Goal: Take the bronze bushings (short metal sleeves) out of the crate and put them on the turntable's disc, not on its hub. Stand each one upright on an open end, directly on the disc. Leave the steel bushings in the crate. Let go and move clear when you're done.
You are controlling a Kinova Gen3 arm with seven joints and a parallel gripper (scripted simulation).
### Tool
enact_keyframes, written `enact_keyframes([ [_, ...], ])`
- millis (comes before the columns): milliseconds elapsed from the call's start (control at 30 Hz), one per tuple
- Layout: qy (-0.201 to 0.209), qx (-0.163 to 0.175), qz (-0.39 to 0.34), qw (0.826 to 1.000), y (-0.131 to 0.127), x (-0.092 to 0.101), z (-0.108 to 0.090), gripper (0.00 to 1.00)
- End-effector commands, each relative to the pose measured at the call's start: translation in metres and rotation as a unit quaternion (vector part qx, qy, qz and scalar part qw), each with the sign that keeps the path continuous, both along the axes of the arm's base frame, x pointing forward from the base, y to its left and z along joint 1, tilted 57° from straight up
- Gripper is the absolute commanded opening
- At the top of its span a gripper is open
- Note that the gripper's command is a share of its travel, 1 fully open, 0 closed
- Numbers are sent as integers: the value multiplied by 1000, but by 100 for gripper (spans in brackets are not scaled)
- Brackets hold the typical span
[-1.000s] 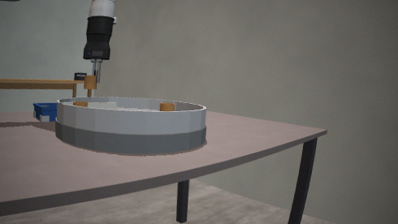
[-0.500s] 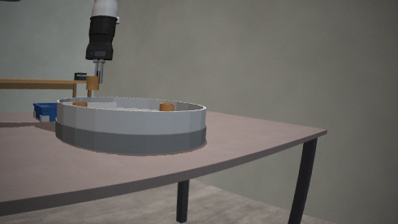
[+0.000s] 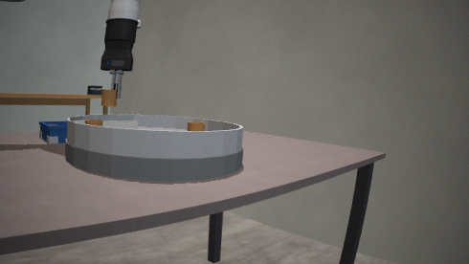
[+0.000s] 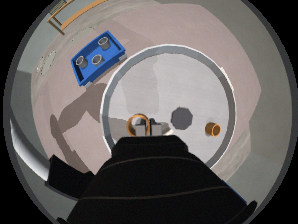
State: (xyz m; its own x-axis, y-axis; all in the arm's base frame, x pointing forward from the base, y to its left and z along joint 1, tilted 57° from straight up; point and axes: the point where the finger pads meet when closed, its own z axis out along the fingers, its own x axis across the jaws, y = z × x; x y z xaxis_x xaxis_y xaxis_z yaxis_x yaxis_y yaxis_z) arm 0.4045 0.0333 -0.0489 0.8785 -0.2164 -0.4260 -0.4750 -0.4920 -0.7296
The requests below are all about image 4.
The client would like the grey metal sleeve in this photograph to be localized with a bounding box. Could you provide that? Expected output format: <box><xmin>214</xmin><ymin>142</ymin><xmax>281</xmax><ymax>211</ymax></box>
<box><xmin>76</xmin><ymin>56</ymin><xmax>88</xmax><ymax>68</ymax></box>
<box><xmin>98</xmin><ymin>37</ymin><xmax>110</xmax><ymax>49</ymax></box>
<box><xmin>92</xmin><ymin>55</ymin><xmax>105</xmax><ymax>67</ymax></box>

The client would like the grey round turntable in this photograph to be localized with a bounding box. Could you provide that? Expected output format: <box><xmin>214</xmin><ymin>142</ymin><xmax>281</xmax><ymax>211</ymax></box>
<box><xmin>100</xmin><ymin>44</ymin><xmax>236</xmax><ymax>169</ymax></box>

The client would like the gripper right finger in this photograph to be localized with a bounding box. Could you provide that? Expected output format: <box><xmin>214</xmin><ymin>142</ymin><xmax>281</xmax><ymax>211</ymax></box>
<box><xmin>149</xmin><ymin>118</ymin><xmax>162</xmax><ymax>136</ymax></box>

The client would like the bronze bushing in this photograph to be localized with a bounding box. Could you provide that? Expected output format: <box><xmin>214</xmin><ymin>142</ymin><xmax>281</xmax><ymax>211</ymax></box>
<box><xmin>205</xmin><ymin>122</ymin><xmax>221</xmax><ymax>137</ymax></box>
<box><xmin>126</xmin><ymin>114</ymin><xmax>150</xmax><ymax>137</ymax></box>

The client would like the blue crate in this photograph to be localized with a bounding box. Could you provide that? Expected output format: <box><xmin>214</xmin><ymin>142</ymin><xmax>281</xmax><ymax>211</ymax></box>
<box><xmin>70</xmin><ymin>30</ymin><xmax>127</xmax><ymax>88</ymax></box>

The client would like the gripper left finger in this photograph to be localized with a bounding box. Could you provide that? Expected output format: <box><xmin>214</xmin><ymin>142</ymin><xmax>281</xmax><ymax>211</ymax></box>
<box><xmin>135</xmin><ymin>119</ymin><xmax>147</xmax><ymax>137</ymax></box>

